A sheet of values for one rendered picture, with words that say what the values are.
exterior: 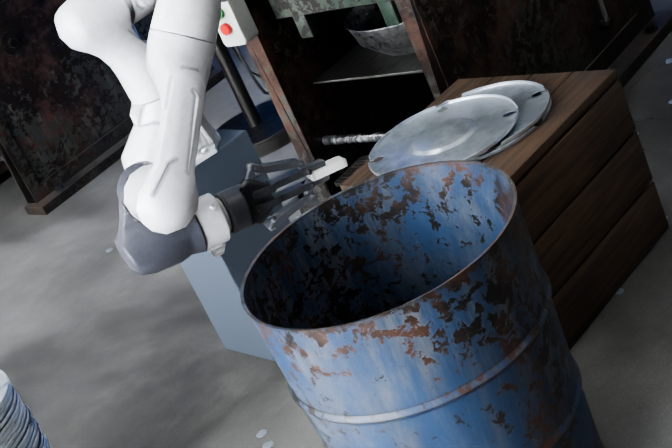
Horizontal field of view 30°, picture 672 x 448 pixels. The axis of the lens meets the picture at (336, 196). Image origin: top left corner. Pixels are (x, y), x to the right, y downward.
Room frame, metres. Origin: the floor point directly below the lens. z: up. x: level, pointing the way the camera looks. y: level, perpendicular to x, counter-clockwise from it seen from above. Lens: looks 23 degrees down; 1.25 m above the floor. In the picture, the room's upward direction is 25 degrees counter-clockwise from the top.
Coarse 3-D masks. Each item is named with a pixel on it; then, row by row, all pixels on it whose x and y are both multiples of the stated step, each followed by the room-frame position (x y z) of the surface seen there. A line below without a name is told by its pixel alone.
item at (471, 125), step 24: (480, 96) 2.20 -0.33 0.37; (504, 96) 2.15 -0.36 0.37; (408, 120) 2.25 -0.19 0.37; (432, 120) 2.20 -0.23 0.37; (456, 120) 2.14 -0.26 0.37; (480, 120) 2.10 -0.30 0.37; (504, 120) 2.06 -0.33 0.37; (384, 144) 2.19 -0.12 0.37; (408, 144) 2.14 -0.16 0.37; (432, 144) 2.08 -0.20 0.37; (456, 144) 2.05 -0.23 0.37; (480, 144) 2.00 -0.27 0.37; (384, 168) 2.09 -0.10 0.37
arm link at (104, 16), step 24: (72, 0) 2.33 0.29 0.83; (96, 0) 2.32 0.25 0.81; (120, 0) 2.34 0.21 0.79; (72, 24) 2.30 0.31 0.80; (96, 24) 2.30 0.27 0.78; (120, 24) 2.33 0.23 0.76; (72, 48) 2.33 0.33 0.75; (96, 48) 2.32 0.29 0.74; (120, 48) 2.32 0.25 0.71; (144, 48) 2.34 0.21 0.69; (120, 72) 2.35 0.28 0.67; (144, 72) 2.34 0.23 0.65; (144, 96) 2.34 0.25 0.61
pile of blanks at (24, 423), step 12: (12, 396) 1.94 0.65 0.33; (0, 408) 1.89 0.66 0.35; (12, 408) 1.92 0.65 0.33; (24, 408) 1.96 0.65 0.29; (0, 420) 1.88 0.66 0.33; (12, 420) 1.90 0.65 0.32; (24, 420) 1.93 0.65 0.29; (36, 420) 1.99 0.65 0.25; (0, 432) 1.86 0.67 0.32; (12, 432) 1.88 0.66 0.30; (24, 432) 1.91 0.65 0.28; (36, 432) 1.96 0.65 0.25; (0, 444) 1.87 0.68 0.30; (12, 444) 1.89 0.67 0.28; (24, 444) 1.89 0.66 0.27; (36, 444) 1.92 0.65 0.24; (48, 444) 1.99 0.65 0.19
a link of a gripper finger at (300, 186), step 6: (294, 186) 2.01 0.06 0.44; (300, 186) 2.00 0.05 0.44; (306, 186) 2.00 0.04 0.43; (312, 186) 2.01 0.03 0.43; (276, 192) 2.01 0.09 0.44; (282, 192) 2.00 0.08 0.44; (288, 192) 1.99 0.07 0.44; (294, 192) 2.00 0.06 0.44; (300, 192) 2.00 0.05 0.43; (276, 198) 1.98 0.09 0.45; (282, 198) 1.99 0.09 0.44; (288, 198) 1.99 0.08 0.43; (264, 204) 1.97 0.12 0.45; (270, 204) 1.98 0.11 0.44; (276, 204) 1.98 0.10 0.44; (264, 210) 1.97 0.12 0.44
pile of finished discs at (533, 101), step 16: (464, 96) 2.27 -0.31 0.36; (512, 96) 2.16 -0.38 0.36; (528, 96) 2.13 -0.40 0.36; (544, 96) 2.10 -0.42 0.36; (512, 112) 2.09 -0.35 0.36; (528, 112) 2.06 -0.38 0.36; (544, 112) 2.03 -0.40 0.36; (512, 128) 2.03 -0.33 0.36; (528, 128) 2.00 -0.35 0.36; (496, 144) 2.01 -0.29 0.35; (512, 144) 1.98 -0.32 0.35
